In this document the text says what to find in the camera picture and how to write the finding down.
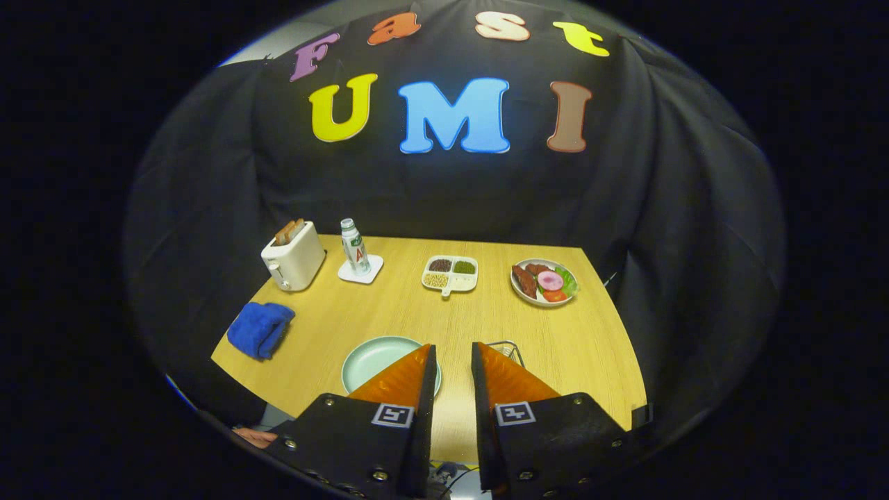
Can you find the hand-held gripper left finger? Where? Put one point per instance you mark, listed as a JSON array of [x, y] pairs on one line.
[[425, 417]]

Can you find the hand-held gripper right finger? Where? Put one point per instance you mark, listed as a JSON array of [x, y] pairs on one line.
[[480, 417]]

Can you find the pale green round plate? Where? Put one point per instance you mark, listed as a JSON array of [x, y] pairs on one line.
[[371, 361]]

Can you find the white oval food plate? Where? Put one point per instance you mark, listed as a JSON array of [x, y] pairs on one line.
[[542, 303]]

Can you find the white divided dish with beans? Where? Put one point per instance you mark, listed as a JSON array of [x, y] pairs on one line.
[[462, 282]]

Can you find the brown meat slice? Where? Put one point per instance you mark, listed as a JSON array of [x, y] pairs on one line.
[[525, 282], [538, 269]]

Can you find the red tomato slice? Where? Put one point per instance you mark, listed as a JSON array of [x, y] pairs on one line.
[[554, 296]]

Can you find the pink ham slice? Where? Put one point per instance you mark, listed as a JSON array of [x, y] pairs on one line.
[[550, 280]]

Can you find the white square coaster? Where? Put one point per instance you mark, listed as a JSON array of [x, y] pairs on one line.
[[375, 264]]

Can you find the green lettuce leaf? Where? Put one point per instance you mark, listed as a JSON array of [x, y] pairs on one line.
[[571, 281]]

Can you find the white milk bottle green label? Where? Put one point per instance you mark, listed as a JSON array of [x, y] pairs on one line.
[[354, 246]]

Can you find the blue folded towel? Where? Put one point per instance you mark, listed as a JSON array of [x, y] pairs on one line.
[[260, 330]]

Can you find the white toaster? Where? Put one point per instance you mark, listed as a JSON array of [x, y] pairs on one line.
[[298, 260]]

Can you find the brown toast slice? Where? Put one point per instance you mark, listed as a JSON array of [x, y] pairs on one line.
[[283, 233], [296, 228]]

